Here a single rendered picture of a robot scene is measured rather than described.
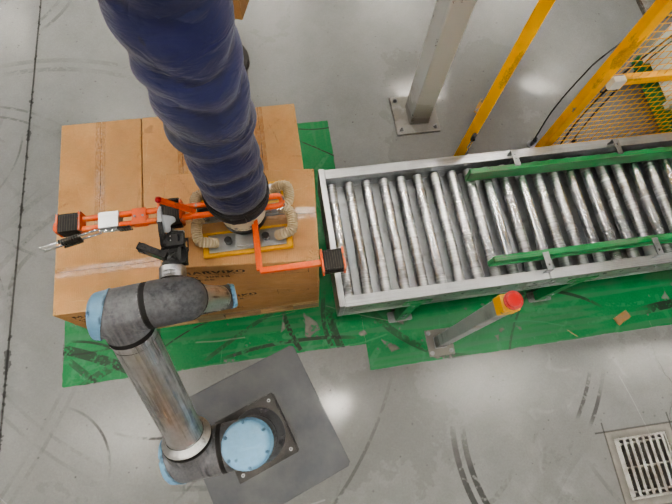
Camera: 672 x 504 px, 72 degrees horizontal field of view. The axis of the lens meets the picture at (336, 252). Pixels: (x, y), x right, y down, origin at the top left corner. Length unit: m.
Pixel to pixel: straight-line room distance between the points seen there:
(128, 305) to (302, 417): 0.94
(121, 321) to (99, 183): 1.47
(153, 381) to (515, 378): 2.07
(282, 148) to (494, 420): 1.85
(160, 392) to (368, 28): 3.02
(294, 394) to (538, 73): 2.87
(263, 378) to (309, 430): 0.26
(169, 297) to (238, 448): 0.58
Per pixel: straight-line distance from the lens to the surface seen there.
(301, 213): 1.85
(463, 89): 3.54
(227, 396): 1.91
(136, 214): 1.80
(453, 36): 2.71
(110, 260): 2.39
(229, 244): 1.79
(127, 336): 1.21
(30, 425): 3.01
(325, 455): 1.89
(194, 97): 1.04
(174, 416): 1.43
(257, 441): 1.53
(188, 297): 1.18
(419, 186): 2.41
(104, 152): 2.66
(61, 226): 1.88
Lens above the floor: 2.63
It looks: 71 degrees down
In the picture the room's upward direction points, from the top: 8 degrees clockwise
